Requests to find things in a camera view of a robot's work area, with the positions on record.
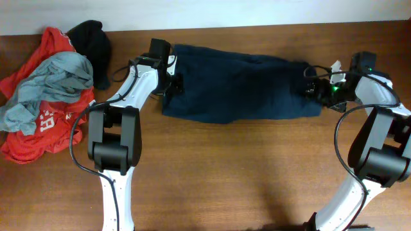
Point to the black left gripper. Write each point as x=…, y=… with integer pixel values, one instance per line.
x=179, y=86

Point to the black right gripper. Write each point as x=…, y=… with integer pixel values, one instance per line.
x=322, y=94

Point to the navy blue shorts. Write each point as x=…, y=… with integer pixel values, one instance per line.
x=222, y=87

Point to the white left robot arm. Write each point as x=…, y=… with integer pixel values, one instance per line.
x=115, y=142

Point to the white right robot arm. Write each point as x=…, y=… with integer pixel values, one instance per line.
x=379, y=156

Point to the black garment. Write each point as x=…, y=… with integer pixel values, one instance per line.
x=90, y=40

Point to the grey t-shirt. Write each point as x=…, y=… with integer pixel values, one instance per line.
x=60, y=78

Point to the red printed t-shirt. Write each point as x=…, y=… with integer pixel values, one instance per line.
x=54, y=123

